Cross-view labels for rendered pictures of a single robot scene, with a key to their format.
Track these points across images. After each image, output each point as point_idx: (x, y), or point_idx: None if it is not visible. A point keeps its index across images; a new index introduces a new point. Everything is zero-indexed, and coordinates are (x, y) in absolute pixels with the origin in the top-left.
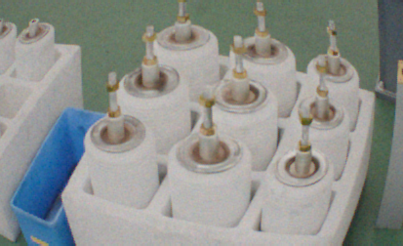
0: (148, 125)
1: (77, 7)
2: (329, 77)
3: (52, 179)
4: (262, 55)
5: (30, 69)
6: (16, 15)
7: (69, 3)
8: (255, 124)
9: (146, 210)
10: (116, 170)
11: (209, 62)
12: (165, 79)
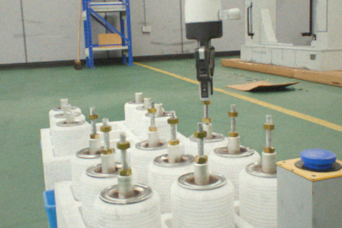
0: (135, 167)
1: (282, 158)
2: (250, 170)
3: None
4: (229, 153)
5: (146, 136)
6: (243, 145)
7: (281, 154)
8: (160, 175)
9: (76, 202)
10: (74, 168)
11: (207, 156)
12: (159, 146)
